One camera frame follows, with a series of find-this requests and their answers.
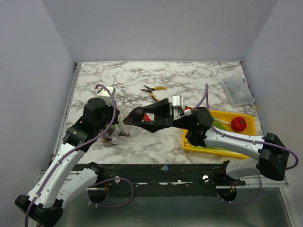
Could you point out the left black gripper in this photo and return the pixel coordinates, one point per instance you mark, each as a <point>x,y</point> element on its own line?
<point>117,114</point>

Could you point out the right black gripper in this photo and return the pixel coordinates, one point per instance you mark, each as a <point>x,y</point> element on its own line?
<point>169,114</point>

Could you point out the clear zip top bag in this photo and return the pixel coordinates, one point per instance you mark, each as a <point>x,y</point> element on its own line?
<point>122,132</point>

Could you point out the purple toy eggplant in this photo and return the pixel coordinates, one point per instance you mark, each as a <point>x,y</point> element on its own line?
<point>135,116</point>

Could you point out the green toy grapes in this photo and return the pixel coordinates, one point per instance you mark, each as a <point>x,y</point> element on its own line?
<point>219,125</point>

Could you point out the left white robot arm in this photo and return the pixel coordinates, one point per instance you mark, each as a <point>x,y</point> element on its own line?
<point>45,203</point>

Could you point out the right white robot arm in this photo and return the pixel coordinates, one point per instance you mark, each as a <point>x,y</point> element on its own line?
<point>266,156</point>

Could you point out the red black utility knife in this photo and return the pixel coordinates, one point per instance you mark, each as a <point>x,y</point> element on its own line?
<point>146,118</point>

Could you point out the green onion toy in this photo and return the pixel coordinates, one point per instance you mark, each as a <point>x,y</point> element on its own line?
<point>224,122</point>

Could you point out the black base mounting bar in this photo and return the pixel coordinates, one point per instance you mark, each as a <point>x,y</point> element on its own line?
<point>168,180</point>

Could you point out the red toy tomato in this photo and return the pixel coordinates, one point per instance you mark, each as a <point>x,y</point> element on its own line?
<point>238,124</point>

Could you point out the clear plastic screw box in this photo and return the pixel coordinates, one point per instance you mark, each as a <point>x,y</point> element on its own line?
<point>237,91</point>

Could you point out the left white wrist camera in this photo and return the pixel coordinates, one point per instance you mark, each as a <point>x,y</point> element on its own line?
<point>103,94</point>

